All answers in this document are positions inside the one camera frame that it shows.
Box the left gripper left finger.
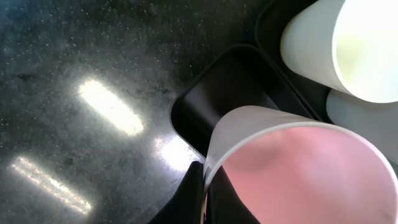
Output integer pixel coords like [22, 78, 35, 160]
[149, 161, 205, 224]

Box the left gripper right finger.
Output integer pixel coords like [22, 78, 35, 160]
[206, 166, 261, 224]

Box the pink cup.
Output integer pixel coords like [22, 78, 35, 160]
[203, 105, 398, 224]

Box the black tray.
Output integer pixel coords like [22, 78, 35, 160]
[169, 0, 335, 159]

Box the grey cup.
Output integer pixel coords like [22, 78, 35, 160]
[325, 89, 398, 166]

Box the white cup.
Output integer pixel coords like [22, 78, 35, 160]
[279, 0, 398, 104]

